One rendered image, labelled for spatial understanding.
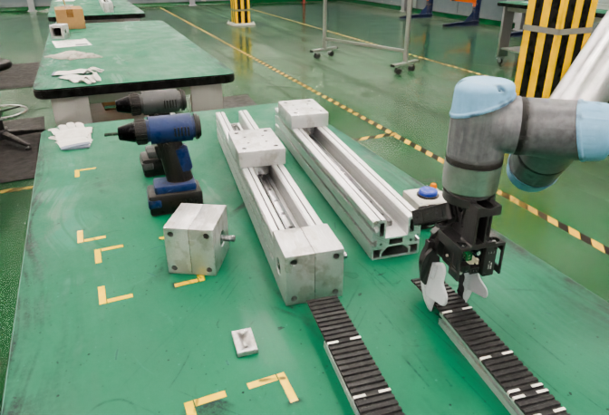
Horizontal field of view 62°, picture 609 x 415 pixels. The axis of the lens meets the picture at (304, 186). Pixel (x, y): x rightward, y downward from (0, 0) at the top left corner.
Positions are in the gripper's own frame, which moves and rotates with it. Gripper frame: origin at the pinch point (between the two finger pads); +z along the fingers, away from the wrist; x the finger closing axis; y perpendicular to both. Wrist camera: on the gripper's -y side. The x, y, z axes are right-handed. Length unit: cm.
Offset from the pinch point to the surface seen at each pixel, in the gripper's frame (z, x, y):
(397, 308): 3.2, -6.5, -3.3
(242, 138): -9, -22, -60
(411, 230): -1.7, 3.4, -18.5
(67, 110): 16, -83, -194
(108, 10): 1, -82, -528
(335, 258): -4.5, -15.4, -9.1
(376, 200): -1.6, 2.2, -32.6
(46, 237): 3, -66, -45
